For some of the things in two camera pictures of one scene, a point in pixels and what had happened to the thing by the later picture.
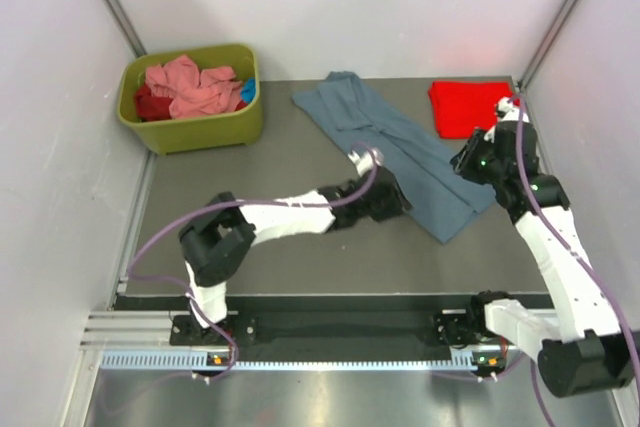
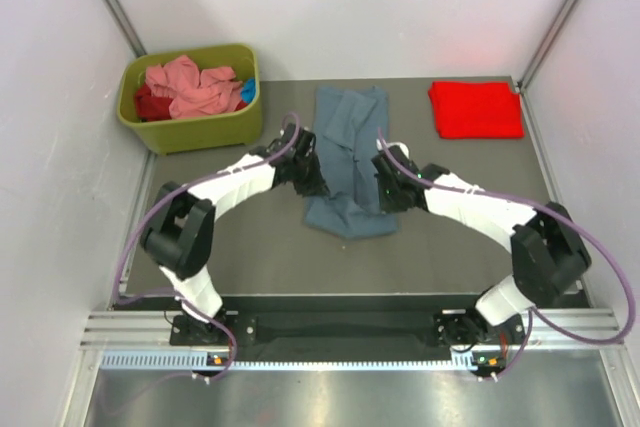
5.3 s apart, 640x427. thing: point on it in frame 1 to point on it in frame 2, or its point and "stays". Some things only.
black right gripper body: x=478 y=163 to x=390 y=202
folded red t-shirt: x=461 y=106 stays
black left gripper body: x=388 y=206 to x=306 y=179
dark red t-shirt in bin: x=151 y=107 stays
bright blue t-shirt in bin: x=248 y=90 stays
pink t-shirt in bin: x=193 y=93 stays
